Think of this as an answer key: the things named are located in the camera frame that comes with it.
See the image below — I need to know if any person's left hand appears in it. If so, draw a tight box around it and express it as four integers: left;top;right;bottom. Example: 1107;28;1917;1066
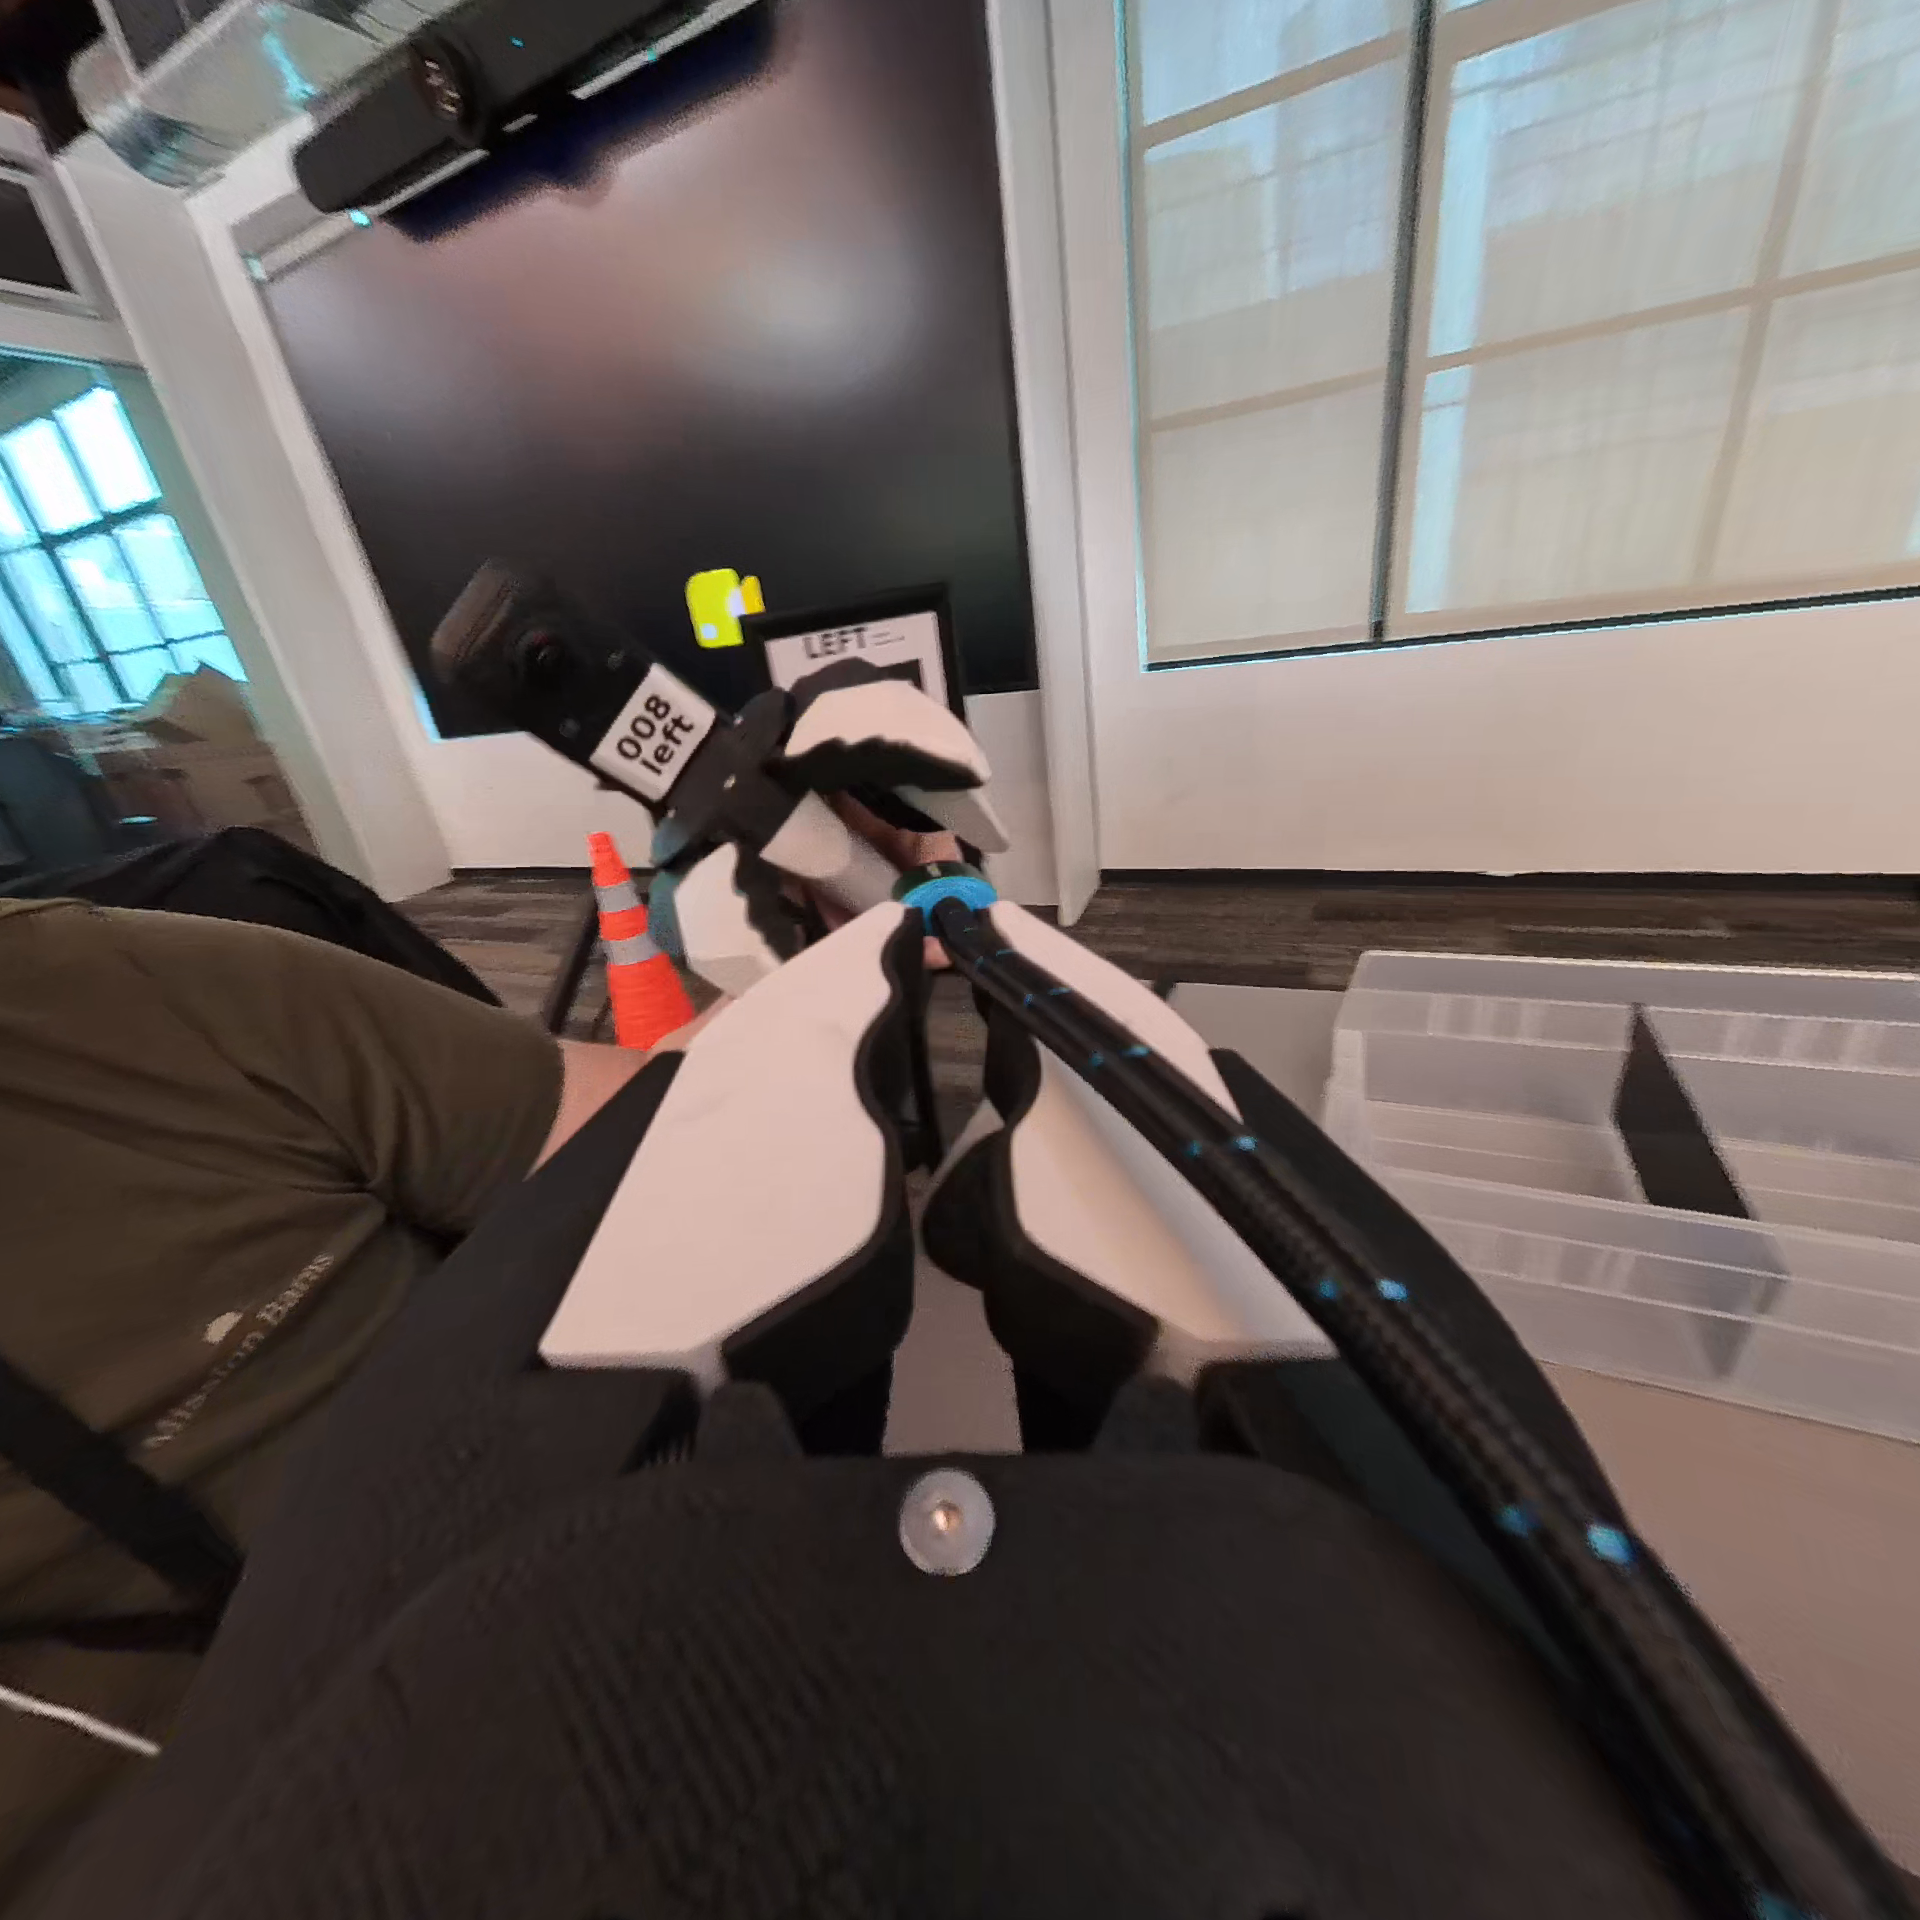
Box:
791;878;903;946

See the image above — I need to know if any black braided HDMI cable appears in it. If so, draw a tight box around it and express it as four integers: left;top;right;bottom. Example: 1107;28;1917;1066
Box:
897;874;1920;1920

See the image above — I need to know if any black framed sign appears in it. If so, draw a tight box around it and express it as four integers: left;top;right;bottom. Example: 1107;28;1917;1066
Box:
743;582;966;722

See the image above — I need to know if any person's olive shirt torso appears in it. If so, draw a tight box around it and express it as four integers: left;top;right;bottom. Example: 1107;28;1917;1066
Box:
0;896;569;1864

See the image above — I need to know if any large black screen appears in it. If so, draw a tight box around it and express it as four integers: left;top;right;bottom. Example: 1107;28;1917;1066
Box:
248;0;1040;741

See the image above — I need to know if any clear plastic bin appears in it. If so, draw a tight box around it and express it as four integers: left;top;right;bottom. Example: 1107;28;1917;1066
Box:
1320;945;1920;1432

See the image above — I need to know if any small grid window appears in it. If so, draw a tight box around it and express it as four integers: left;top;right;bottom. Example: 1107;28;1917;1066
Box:
0;382;250;722

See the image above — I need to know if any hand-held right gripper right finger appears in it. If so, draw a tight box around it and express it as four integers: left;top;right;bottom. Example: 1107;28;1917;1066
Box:
922;931;1344;1364

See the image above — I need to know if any black camera bar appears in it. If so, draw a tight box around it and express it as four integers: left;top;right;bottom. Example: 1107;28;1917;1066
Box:
293;0;752;214

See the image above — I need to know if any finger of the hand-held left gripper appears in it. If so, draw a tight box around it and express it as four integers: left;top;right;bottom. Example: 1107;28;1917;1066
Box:
781;681;997;793
757;787;1011;914

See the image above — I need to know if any black shoulder strap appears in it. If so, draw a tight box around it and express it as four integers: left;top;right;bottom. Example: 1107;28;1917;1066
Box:
0;1357;242;1613

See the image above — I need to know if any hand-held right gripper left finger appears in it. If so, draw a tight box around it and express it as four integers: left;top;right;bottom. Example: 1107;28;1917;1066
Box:
538;901;923;1379

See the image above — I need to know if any orange traffic cone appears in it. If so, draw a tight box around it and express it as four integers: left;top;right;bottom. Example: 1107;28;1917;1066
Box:
585;830;703;1052

